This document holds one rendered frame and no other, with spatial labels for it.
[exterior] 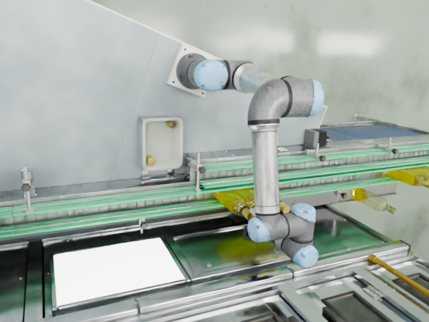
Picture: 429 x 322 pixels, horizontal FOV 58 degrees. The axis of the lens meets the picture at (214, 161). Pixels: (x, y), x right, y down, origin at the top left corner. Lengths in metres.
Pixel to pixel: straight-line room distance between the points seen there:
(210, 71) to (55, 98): 0.61
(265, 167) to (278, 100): 0.19
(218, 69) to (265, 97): 0.40
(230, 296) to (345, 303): 0.38
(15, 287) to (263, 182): 0.89
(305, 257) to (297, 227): 0.10
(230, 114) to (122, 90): 0.51
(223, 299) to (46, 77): 1.03
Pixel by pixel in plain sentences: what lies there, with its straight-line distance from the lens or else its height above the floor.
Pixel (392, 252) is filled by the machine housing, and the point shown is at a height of 1.39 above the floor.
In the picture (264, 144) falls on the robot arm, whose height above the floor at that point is 1.43.
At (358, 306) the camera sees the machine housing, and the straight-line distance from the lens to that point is 1.42.
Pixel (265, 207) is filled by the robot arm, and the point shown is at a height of 1.47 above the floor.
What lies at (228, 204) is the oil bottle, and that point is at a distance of 1.62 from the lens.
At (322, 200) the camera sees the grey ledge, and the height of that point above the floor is 0.88.
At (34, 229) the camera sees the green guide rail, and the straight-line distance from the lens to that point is 1.57.
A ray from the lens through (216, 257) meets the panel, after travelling 1.49.
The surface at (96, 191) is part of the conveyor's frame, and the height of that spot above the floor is 0.88.
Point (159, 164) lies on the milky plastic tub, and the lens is 1.70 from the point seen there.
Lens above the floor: 2.37
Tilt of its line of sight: 61 degrees down
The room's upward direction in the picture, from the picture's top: 124 degrees clockwise
